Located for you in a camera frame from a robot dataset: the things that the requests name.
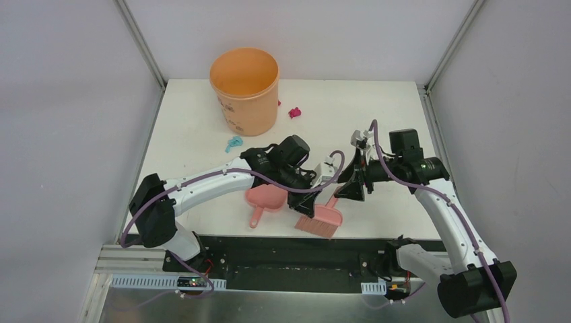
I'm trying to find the cyan paper scrap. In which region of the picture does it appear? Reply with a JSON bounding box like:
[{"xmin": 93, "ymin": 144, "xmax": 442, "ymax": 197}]
[{"xmin": 225, "ymin": 136, "xmax": 243, "ymax": 153}]

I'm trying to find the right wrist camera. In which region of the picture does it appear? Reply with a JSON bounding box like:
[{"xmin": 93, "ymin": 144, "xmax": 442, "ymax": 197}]
[{"xmin": 350, "ymin": 130, "xmax": 374, "ymax": 151}]

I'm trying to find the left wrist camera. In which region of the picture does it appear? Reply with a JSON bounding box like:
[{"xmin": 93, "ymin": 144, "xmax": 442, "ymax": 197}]
[{"xmin": 312, "ymin": 156, "xmax": 337, "ymax": 188}]

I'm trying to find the orange plastic bucket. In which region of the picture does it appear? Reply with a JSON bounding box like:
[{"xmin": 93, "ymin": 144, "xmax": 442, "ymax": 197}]
[{"xmin": 209, "ymin": 47, "xmax": 280, "ymax": 137}]

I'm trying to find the pink dustpan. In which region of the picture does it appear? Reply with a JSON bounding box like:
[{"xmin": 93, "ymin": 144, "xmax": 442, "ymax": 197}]
[{"xmin": 245, "ymin": 184, "xmax": 288, "ymax": 229}]

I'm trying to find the left white cable duct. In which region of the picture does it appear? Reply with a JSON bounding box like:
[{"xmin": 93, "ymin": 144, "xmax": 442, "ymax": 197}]
[{"xmin": 110, "ymin": 274, "xmax": 226, "ymax": 291}]

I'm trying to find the pink hand brush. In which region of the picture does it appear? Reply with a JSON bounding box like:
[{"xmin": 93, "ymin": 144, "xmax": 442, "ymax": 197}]
[{"xmin": 294, "ymin": 195, "xmax": 343, "ymax": 239}]

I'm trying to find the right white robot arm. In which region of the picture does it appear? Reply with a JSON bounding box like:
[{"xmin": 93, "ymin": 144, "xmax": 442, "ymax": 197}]
[{"xmin": 335, "ymin": 128, "xmax": 517, "ymax": 322}]

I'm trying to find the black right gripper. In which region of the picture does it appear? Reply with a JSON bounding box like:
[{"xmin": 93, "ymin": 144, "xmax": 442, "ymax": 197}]
[{"xmin": 334, "ymin": 147, "xmax": 401, "ymax": 201}]

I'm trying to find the magenta paper scrap near bucket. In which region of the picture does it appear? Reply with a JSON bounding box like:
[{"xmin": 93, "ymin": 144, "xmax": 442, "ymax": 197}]
[{"xmin": 288, "ymin": 107, "xmax": 302, "ymax": 118}]

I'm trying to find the white cable duct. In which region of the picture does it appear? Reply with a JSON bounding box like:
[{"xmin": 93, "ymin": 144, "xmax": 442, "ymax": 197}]
[
  {"xmin": 110, "ymin": 274, "xmax": 226, "ymax": 291},
  {"xmin": 360, "ymin": 281, "xmax": 387, "ymax": 295}
]

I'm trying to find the right white cable duct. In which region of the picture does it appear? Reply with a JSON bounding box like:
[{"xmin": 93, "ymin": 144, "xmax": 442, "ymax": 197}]
[{"xmin": 360, "ymin": 281, "xmax": 387, "ymax": 295}]

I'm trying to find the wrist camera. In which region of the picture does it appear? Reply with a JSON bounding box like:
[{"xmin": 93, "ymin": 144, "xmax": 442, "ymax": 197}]
[
  {"xmin": 312, "ymin": 156, "xmax": 337, "ymax": 188},
  {"xmin": 350, "ymin": 130, "xmax": 374, "ymax": 151}
]

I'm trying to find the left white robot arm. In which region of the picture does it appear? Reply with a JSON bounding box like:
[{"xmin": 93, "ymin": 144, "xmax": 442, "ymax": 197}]
[{"xmin": 128, "ymin": 135, "xmax": 320, "ymax": 272}]

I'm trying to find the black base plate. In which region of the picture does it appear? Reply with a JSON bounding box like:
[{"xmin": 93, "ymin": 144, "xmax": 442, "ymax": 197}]
[{"xmin": 162, "ymin": 236, "xmax": 412, "ymax": 293}]

